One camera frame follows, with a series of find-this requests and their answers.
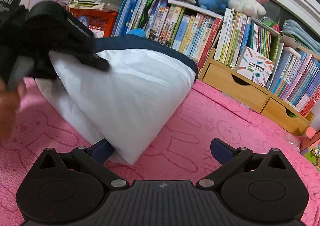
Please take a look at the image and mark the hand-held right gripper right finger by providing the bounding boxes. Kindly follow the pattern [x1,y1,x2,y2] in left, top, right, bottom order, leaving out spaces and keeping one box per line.
[196,138,292,190]

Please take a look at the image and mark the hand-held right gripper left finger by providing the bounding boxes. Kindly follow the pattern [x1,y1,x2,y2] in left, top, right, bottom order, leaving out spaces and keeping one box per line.
[32,138,130,191]

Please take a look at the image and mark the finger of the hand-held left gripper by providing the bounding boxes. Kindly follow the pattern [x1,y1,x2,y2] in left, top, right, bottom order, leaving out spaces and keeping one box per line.
[80,52,111,72]

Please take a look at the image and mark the white and navy jacket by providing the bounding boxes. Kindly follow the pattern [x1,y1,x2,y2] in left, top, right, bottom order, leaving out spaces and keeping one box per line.
[35,35,199,165]

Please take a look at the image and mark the person's left hand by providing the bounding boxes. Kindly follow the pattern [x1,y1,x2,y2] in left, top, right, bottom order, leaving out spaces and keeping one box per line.
[0,78,27,143]

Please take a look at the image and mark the pink bed blanket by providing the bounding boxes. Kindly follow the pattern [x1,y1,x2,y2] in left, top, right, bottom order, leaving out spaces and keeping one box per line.
[0,76,320,226]

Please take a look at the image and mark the large red plastic crate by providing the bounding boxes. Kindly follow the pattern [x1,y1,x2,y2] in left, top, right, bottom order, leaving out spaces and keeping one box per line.
[69,7,119,39]

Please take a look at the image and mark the blue plush ball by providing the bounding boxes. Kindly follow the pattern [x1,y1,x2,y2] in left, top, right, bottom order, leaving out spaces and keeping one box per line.
[126,28,147,39]

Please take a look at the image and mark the row of tall blue books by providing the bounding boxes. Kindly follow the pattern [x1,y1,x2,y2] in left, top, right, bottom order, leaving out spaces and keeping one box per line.
[111,0,160,38]

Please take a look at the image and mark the wooden drawer organizer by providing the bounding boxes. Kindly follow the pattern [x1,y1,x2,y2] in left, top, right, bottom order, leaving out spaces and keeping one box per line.
[197,48,314,136]

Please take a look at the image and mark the pink dollhouse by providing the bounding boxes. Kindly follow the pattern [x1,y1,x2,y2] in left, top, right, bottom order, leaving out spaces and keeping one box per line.
[300,126,320,166]

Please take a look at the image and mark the white printed cardboard box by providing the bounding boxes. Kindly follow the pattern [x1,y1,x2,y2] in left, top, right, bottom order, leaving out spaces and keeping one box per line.
[236,46,275,88]

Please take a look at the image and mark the row of colourful picture books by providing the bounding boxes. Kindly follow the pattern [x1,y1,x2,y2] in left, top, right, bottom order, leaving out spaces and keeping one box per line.
[146,0,223,66]

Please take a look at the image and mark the row of purple-spined books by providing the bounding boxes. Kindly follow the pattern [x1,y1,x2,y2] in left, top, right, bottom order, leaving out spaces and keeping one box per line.
[269,46,320,116]

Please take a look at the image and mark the row of green-spined books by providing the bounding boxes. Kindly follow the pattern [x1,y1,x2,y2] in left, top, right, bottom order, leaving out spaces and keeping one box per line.
[214,7,284,69]

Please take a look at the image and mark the green red toy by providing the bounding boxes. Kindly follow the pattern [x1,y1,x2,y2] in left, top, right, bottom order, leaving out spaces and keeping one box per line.
[260,16,280,33]

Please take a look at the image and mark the folded light blue cloths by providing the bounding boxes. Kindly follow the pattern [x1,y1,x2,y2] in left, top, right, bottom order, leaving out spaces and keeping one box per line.
[282,19,320,54]

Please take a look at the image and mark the black strap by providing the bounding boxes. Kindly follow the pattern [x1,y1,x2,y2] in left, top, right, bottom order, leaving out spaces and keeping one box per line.
[141,0,163,29]

